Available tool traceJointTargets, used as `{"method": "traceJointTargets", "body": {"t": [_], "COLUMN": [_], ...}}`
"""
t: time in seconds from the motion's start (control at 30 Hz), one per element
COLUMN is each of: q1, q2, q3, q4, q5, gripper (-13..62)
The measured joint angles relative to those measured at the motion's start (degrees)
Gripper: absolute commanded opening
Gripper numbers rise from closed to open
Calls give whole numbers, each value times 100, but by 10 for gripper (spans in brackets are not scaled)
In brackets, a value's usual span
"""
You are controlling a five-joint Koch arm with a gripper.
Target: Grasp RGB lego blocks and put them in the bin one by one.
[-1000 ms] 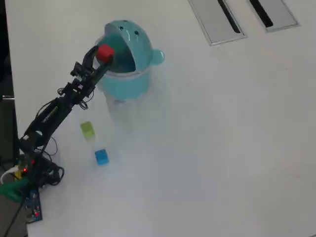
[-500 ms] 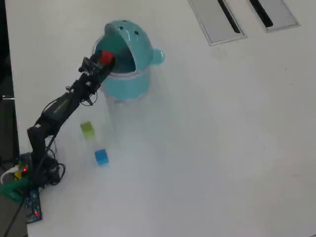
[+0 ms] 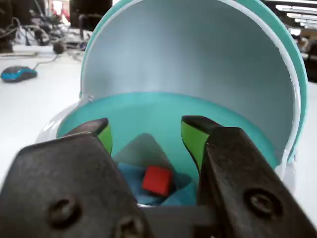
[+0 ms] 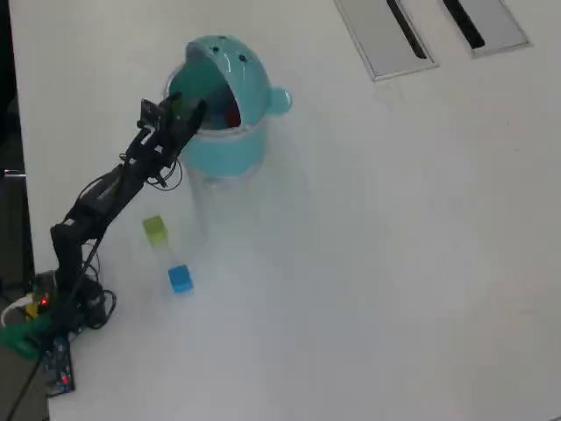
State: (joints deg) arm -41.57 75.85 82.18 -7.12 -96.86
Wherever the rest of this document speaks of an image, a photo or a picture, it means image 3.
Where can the red block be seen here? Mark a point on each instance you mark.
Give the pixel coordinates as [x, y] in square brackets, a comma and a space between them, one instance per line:
[157, 181]

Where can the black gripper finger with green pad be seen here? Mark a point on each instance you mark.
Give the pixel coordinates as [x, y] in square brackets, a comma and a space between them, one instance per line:
[62, 178]
[247, 173]

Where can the teal whale-shaped bin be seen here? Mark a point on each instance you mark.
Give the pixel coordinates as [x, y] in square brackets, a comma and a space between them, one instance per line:
[185, 62]

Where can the grey angular piece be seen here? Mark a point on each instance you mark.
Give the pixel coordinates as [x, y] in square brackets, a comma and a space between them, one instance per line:
[143, 148]

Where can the blue piece inside bin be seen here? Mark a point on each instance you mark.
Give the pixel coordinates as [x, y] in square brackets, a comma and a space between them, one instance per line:
[131, 178]

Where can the tangle of dark desk equipment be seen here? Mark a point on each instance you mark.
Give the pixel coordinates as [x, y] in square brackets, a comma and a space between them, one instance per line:
[27, 27]

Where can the black monitor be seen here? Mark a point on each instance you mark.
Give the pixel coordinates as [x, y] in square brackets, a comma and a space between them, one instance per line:
[89, 11]

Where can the black round object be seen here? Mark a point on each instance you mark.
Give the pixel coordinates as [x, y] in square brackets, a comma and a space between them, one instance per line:
[59, 47]

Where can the blue and black computer mouse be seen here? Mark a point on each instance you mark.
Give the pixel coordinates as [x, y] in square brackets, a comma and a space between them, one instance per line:
[17, 74]

